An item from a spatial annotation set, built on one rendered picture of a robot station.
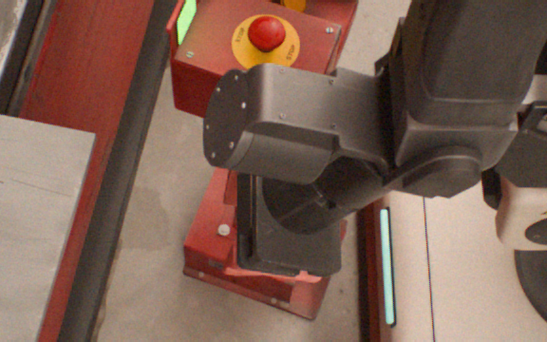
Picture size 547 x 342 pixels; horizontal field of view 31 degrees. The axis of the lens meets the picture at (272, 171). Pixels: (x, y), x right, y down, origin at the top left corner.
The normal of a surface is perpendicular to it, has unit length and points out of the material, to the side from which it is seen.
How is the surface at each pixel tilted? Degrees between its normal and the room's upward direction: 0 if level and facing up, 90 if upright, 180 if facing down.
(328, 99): 22
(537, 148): 90
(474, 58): 83
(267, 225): 27
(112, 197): 0
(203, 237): 0
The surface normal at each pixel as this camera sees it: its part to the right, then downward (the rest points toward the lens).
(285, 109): 0.43, -0.36
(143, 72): 0.05, -0.39
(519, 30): 0.07, 0.92
